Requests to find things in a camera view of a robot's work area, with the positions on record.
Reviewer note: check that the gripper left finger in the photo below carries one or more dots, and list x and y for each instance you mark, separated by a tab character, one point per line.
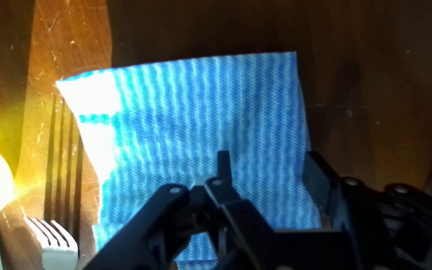
246	225

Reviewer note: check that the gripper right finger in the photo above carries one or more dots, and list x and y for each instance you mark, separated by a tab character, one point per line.
366	225

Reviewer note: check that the blue striped cloth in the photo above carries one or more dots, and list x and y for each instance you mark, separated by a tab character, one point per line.
201	123

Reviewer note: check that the white plastic fork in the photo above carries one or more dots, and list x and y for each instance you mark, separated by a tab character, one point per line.
56	245

